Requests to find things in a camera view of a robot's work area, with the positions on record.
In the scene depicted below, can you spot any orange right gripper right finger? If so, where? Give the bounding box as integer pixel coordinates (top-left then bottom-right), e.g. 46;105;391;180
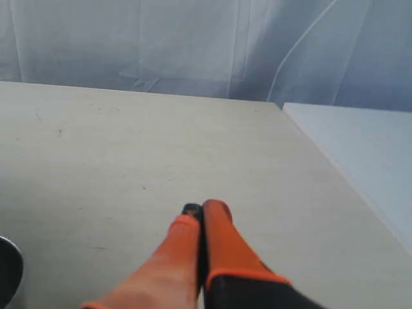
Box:
203;200;309;308

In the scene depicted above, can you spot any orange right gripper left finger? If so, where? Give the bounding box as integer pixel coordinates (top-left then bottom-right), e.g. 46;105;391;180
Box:
81;203;201;308

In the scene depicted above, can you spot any shiny stainless steel mug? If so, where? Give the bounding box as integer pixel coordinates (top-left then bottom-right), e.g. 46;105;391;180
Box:
1;236;25;308

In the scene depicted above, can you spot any white side table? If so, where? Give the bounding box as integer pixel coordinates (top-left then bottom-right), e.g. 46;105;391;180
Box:
283;102;411;252

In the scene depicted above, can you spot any white sheer curtain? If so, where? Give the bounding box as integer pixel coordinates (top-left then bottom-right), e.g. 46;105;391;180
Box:
1;0;411;111

